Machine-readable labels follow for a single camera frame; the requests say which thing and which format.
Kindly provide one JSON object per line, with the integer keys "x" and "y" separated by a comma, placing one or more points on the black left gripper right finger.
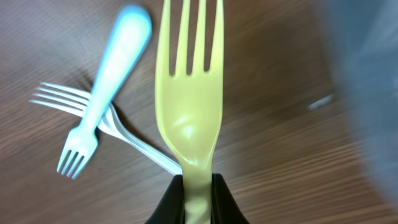
{"x": 224, "y": 209}

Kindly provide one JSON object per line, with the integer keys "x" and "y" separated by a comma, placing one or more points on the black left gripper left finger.
{"x": 170, "y": 209}

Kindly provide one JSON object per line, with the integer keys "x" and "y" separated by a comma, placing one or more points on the yellow plastic fork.
{"x": 189, "y": 107}

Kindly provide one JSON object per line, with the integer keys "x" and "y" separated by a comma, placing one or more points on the clear white thin fork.
{"x": 74, "y": 101}

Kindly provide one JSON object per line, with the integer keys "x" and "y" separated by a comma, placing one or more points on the light blue plastic fork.
{"x": 129, "y": 38}

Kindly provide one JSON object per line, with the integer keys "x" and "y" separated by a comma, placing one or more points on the clear left plastic container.
{"x": 362, "y": 46}

